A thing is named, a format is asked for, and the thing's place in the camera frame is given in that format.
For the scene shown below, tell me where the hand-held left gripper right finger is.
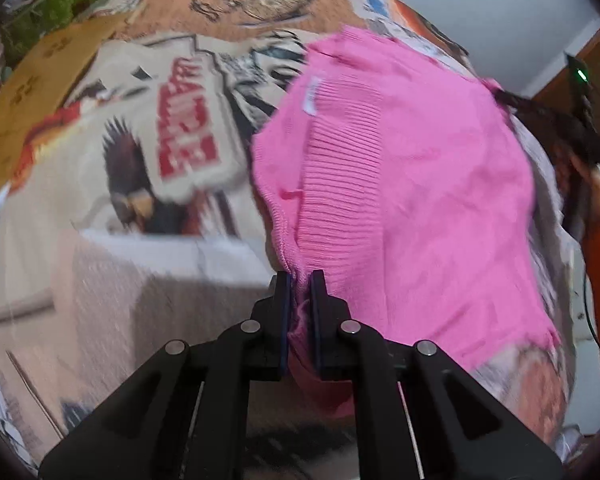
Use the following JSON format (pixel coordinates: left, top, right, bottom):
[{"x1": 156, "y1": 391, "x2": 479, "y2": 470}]
[{"x1": 307, "y1": 270, "x2": 563, "y2": 480}]

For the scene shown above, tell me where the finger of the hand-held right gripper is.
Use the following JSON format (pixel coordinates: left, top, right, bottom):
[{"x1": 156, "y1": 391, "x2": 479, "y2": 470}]
[{"x1": 489, "y1": 89, "x2": 600, "y2": 157}]

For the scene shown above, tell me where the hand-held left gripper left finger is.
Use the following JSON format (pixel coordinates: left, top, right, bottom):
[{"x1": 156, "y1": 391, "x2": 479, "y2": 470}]
[{"x1": 39, "y1": 271, "x2": 293, "y2": 480}]

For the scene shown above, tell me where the pink knit cardigan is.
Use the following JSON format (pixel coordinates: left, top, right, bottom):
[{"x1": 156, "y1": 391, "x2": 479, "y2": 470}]
[{"x1": 250, "y1": 25, "x2": 562, "y2": 418}]

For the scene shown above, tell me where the printed blanket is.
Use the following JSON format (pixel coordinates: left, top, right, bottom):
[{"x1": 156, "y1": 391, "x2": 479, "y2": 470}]
[{"x1": 0, "y1": 0, "x2": 583, "y2": 480}]

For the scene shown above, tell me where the mustard flower-pattern cloth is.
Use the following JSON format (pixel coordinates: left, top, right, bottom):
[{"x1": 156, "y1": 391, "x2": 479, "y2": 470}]
[{"x1": 0, "y1": 12, "x2": 131, "y2": 161}]

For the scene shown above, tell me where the green printed bag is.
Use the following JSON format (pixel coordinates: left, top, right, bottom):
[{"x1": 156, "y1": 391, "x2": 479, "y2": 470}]
[{"x1": 0, "y1": 0, "x2": 112, "y2": 56}]

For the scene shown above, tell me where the black cable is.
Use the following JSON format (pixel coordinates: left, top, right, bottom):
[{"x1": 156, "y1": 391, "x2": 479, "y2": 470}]
[{"x1": 581, "y1": 270, "x2": 600, "y2": 406}]

